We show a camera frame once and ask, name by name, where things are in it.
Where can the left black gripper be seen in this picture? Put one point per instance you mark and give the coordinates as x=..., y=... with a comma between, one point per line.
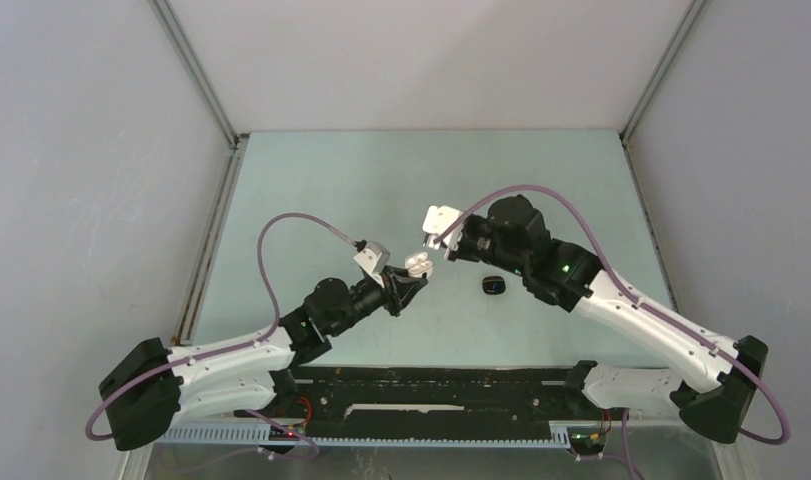
x=399, y=288

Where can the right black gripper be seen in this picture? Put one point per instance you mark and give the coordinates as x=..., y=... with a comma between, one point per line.
x=460, y=249

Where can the white earbud charging case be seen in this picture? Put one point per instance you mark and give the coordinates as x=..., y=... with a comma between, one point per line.
x=419, y=265

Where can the black earbud charging case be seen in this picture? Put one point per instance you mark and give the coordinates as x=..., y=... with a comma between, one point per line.
x=493, y=285

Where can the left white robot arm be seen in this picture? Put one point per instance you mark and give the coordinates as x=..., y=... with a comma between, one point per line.
x=155, y=387

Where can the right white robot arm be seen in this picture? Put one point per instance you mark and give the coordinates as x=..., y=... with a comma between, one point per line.
x=709, y=380

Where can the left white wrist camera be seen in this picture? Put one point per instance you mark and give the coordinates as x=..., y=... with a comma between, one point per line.
x=372, y=258

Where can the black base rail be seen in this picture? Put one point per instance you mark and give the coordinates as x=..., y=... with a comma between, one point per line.
x=433, y=404

